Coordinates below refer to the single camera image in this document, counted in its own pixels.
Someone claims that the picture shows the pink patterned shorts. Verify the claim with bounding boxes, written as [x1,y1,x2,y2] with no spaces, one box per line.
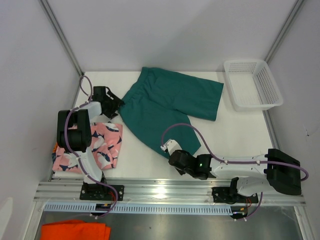
[52,122,123,174]

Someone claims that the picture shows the teal green shorts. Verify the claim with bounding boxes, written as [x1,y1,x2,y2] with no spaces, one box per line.
[118,67,224,158]

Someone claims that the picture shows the patterned orange blue shorts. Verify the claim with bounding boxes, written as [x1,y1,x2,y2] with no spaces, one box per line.
[51,143,58,162]

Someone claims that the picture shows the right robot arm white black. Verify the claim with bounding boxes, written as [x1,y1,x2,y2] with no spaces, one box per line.
[168,148,302,202]

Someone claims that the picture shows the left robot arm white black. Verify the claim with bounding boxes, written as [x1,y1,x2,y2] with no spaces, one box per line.
[53,86,124,200]

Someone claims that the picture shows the folded orange shorts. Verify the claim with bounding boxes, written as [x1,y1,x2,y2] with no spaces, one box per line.
[40,219,111,240]

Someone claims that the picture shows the white plastic basket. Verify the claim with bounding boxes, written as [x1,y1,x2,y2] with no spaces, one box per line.
[223,59,284,112]

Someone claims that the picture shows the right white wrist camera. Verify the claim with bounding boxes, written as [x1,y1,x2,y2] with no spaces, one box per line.
[160,139,182,155]

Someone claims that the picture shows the aluminium mounting rail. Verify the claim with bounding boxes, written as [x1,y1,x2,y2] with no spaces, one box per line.
[33,178,307,206]

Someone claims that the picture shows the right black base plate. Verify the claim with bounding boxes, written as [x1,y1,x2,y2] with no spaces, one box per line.
[211,186,259,205]

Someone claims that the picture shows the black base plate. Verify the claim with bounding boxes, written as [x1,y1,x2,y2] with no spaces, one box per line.
[79,182,125,201]
[211,186,259,205]

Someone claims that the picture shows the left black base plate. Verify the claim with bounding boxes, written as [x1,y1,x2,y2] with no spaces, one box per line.
[79,182,125,201]

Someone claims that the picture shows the white slotted cable duct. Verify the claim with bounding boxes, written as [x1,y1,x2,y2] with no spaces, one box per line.
[44,202,233,216]

